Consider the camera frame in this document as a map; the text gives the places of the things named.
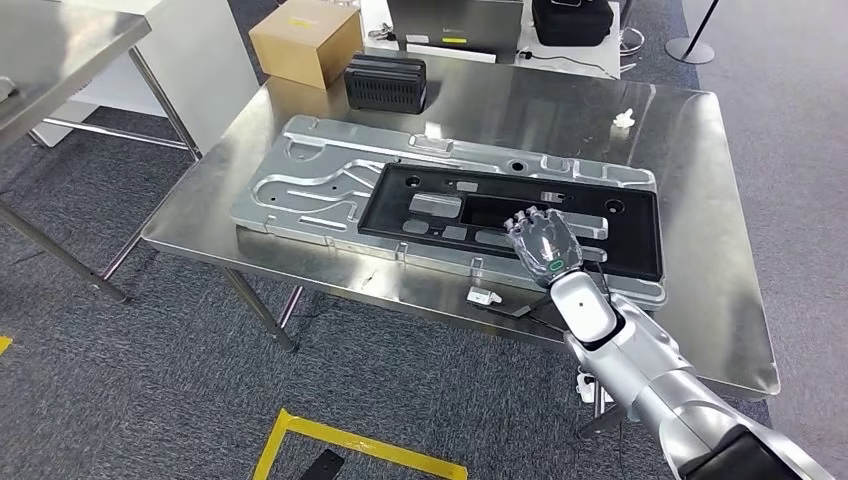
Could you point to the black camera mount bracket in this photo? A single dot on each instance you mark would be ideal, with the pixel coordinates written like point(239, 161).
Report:
point(526, 309)

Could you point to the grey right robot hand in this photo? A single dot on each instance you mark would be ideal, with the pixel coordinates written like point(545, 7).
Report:
point(546, 248)

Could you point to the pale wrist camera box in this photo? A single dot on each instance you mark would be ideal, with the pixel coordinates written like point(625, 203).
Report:
point(484, 296)

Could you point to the black plastic plate part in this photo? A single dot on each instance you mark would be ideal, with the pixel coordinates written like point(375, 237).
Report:
point(636, 252)

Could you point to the grey base stanchion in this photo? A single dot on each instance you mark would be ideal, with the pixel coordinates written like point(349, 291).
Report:
point(690, 52)

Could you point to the white power strip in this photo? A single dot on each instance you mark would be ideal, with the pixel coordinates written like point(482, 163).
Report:
point(593, 389)

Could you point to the stamped silver metal panel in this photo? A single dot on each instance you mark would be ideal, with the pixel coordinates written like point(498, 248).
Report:
point(311, 199)

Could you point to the black bag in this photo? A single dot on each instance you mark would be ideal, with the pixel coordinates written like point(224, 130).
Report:
point(573, 23)

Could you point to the steel workbench table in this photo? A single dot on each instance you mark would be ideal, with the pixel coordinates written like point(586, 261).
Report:
point(702, 199)

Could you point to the bunch of keys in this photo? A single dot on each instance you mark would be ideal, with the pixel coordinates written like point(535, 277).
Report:
point(382, 32)

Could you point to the yellow floor tape square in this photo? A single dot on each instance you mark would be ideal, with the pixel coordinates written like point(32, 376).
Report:
point(371, 447)
point(4, 344)

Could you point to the steel side table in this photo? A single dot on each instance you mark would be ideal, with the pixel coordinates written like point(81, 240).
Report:
point(53, 53)

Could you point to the black robot body part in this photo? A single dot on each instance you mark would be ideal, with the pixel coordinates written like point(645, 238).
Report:
point(321, 465)

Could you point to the white table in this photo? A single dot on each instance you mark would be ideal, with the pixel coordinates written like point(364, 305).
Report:
point(570, 63)

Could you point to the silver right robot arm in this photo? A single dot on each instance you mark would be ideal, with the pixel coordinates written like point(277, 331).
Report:
point(649, 378)

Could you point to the small white plastic piece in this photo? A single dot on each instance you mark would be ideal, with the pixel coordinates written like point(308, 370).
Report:
point(623, 119)

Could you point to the black ribbed device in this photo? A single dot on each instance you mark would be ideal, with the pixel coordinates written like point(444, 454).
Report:
point(384, 86)

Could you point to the brown cardboard box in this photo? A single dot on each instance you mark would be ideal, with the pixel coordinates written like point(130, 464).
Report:
point(298, 50)

